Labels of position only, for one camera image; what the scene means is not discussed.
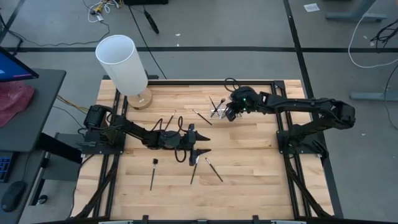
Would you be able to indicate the black aluminium table frame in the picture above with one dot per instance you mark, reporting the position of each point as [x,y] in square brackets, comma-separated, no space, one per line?
[186,82]

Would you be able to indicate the dark grey side desk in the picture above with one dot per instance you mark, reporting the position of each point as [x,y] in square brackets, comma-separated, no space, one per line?
[21,174]

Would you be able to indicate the black computer monitor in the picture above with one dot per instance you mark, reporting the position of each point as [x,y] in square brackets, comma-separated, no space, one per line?
[9,67]

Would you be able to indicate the black caster wheel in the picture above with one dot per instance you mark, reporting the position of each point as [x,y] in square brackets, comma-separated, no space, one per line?
[42,199]

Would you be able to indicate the white shade wooden base lamp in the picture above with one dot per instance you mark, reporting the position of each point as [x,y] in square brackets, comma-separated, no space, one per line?
[121,65]

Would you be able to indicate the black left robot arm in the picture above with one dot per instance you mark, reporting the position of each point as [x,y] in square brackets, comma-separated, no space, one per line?
[136,133]

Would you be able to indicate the thick round-head makeup brush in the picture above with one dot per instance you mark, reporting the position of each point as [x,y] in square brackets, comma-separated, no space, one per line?
[218,107]

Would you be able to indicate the square-head black brush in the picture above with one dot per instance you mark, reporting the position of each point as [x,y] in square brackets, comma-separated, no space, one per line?
[155,161]

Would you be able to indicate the black desk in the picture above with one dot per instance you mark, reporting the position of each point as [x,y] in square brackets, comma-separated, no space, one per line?
[40,102]

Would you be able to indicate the black handheld floor device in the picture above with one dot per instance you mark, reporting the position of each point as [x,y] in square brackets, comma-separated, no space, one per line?
[151,21]

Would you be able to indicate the black box on floor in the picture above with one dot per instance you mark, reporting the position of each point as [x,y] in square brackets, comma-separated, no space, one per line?
[146,2]

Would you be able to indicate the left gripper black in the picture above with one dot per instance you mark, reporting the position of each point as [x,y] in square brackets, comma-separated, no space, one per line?
[191,144]

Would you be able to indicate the long thin black makeup brush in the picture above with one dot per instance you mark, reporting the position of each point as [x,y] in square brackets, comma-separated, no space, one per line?
[212,103]

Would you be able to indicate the red cloth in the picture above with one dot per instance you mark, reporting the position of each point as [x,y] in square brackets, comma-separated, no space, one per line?
[12,99]

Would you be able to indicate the black keyboard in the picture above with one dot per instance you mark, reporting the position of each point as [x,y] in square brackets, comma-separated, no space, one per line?
[4,166]

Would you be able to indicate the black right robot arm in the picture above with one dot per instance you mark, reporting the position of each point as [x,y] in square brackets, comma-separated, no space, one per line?
[295,104]

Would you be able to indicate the white paper sheet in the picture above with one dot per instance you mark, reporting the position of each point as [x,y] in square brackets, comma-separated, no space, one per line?
[311,7]

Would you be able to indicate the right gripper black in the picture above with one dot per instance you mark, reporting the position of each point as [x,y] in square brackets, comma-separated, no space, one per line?
[233,111]

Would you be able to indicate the black computer mouse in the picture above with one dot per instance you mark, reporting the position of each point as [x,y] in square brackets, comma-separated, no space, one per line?
[13,196]

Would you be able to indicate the grey desk foot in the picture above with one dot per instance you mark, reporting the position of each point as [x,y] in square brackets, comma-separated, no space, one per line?
[370,96]

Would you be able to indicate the grey desk leg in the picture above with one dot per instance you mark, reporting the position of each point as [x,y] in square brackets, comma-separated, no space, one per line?
[354,16]

